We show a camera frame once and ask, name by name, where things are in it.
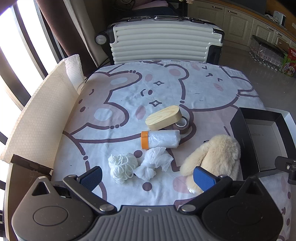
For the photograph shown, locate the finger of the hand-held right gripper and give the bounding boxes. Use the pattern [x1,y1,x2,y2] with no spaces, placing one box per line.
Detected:
[275,156,296,183]

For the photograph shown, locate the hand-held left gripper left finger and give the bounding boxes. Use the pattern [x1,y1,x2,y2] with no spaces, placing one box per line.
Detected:
[31,166,117,215]

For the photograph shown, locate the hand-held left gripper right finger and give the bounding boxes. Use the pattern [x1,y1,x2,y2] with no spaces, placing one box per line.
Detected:
[177,166,264,214]

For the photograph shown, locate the cream plush toy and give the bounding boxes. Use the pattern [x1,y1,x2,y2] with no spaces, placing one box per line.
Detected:
[180,135,241,194]

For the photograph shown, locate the white yarn ball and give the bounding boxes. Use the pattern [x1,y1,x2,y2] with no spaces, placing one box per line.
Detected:
[108,152,139,184]

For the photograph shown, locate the brown tape roll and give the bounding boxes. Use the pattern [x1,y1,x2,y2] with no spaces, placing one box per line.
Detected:
[172,116,189,135]

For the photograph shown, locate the white mesh cloth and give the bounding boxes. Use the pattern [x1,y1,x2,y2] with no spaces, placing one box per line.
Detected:
[134,147,174,181]

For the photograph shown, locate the black cardboard box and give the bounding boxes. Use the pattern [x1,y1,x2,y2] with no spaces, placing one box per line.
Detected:
[230,107,296,180]

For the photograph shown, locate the plastic-wrapped bottle with orange cap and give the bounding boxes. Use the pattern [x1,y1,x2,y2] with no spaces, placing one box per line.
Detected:
[141,130,181,149]

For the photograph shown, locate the oval wooden box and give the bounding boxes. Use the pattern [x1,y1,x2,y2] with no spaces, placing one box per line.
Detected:
[145,105,183,131]

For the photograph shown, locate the white cardboard box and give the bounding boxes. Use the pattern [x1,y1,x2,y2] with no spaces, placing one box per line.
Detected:
[266,108,296,131]

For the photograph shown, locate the dark brown board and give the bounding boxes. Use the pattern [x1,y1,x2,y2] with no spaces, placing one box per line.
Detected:
[5,154,53,209]

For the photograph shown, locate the cartoon bear printed bedsheet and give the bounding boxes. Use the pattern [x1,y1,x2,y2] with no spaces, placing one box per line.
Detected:
[50,59,292,241]

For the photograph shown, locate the red and green carton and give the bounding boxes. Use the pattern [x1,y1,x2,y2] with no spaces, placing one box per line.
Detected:
[280,45,296,77]

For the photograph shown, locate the white paper towel roll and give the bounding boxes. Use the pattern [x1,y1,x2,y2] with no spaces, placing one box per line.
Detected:
[62,54,86,93]

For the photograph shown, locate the pack of water bottles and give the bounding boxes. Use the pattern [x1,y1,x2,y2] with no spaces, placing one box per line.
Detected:
[248,35,287,71]

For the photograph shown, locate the white ribbed suitcase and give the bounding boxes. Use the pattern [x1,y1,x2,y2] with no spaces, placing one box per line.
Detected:
[95,16,225,65]

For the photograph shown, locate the cream kitchen cabinets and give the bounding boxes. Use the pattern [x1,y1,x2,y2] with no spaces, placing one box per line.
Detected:
[187,0,296,61]

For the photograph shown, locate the brown curtain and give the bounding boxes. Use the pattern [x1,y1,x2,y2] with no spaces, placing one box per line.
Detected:
[35,0,93,77]

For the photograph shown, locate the pink cushion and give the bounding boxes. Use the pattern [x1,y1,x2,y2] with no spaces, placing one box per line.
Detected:
[132,0,183,16]

